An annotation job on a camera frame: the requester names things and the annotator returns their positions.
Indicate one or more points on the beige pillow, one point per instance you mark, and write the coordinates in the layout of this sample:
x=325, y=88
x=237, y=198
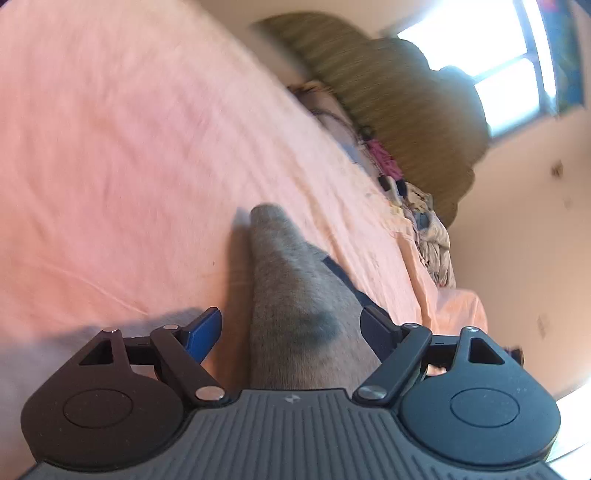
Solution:
x=330, y=120

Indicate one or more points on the navy sweater with grey collar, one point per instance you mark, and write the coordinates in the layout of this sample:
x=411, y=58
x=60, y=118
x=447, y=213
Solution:
x=295, y=314

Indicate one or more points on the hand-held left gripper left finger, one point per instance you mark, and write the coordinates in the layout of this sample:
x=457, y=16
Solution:
x=204, y=333

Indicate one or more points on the light blue cloth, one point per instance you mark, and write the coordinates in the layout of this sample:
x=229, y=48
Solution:
x=356, y=154

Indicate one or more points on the olive upholstered headboard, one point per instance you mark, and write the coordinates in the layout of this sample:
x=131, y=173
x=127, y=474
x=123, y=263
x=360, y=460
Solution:
x=397, y=101

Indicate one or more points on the bright window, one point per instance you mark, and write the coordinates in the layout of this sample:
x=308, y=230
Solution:
x=485, y=64

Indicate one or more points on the pink bed sheet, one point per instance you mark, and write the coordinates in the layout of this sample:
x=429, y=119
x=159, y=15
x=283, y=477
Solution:
x=138, y=161

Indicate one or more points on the blue patterned curtain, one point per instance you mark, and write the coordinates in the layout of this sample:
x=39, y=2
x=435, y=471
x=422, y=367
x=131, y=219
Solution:
x=561, y=50

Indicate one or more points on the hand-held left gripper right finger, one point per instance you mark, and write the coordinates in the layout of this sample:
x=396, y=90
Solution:
x=379, y=328

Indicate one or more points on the small white device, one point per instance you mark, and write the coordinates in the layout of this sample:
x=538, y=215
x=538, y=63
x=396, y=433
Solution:
x=392, y=189

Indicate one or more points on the pink crumpled cloth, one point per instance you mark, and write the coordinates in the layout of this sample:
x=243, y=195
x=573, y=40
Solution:
x=383, y=159

